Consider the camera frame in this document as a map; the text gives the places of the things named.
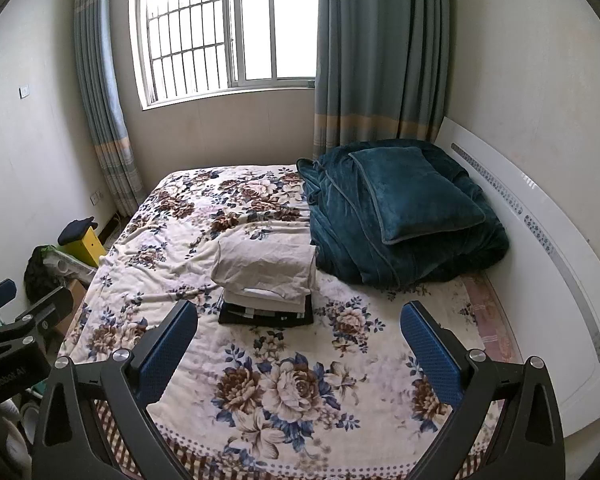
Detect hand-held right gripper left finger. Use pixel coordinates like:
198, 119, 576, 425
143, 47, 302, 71
30, 299, 199, 480

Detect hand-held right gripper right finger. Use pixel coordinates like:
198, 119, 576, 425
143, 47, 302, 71
400, 301, 567, 480

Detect beige long-sleeve shirt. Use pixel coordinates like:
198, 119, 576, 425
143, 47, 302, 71
211, 236, 319, 297

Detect cardboard box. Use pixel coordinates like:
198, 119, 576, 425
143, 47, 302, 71
54, 277, 89, 339

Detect black bag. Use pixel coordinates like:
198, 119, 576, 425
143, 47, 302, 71
23, 244, 62, 307

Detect white plastic tray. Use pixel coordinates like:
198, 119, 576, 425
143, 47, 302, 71
46, 252, 99, 284

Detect yellow box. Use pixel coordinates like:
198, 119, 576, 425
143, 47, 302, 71
62, 226, 106, 267

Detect pink patterned mattress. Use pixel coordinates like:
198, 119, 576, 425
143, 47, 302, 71
457, 271, 524, 367

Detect dark cap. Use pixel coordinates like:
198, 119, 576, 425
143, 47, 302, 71
58, 216, 99, 245

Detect teal quilt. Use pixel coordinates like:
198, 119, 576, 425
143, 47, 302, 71
296, 138, 511, 289

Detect black folded garment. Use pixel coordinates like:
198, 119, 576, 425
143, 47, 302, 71
218, 295, 315, 329

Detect floral blanket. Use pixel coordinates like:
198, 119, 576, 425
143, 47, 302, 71
55, 164, 502, 480

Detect white folded garment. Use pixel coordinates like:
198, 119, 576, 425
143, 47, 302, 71
223, 286, 315, 319

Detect white headboard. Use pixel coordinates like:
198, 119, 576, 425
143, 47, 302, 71
437, 116, 600, 439

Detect teal pillow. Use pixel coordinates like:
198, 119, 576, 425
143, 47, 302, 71
348, 147, 487, 246

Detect grey-blue curtain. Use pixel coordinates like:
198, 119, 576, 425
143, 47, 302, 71
73, 0, 145, 217
312, 0, 451, 162

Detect barred window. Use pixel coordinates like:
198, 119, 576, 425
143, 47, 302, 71
129, 0, 322, 111

